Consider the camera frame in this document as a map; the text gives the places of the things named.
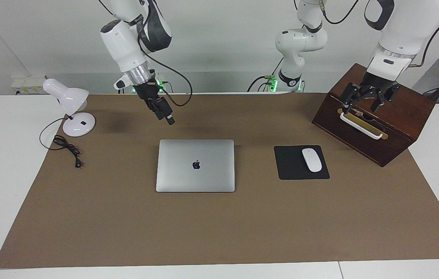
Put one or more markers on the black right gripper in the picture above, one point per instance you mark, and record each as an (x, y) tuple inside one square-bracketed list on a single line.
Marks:
[(146, 91)]

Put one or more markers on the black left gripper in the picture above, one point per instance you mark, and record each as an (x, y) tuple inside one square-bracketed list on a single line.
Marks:
[(376, 83)]

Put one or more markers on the silver laptop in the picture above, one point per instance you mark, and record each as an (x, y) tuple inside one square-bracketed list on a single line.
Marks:
[(195, 170)]

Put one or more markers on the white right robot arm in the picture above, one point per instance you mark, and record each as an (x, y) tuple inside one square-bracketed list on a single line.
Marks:
[(122, 42)]

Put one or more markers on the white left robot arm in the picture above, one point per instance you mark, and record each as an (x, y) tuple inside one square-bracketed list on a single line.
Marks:
[(405, 23)]

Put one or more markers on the dark brown wooden box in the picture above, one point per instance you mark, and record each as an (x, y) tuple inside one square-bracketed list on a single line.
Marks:
[(405, 116)]

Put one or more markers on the white computer mouse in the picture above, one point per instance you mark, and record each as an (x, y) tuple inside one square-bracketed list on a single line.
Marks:
[(311, 160)]

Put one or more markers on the white desk lamp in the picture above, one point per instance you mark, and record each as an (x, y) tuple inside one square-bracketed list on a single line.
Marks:
[(68, 97)]

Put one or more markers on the black mouse pad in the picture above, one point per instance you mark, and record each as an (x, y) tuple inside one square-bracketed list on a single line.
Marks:
[(289, 164)]

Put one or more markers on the brown table mat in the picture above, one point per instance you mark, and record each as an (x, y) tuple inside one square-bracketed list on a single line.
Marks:
[(219, 228)]

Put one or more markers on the white power strip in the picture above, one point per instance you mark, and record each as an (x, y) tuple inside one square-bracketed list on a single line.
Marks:
[(27, 83)]

